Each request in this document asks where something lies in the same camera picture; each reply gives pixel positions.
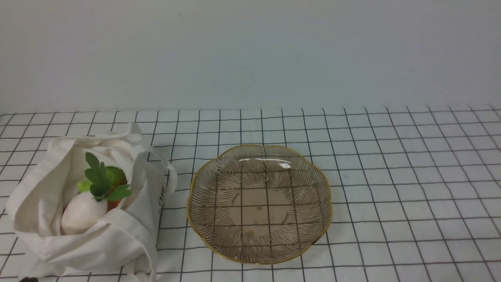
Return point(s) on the white radish with green leaves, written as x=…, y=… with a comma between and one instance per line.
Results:
x=100, y=183

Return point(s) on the white cloth tote bag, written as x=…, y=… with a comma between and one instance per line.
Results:
x=124, y=236

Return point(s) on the brown glass plate gold rim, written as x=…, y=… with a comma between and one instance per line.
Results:
x=259, y=204

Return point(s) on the orange carrot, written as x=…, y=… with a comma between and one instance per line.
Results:
x=112, y=204

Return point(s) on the checkered white tablecloth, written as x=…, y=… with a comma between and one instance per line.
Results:
x=415, y=191

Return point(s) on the white round vegetable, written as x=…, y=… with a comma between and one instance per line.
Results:
x=82, y=213

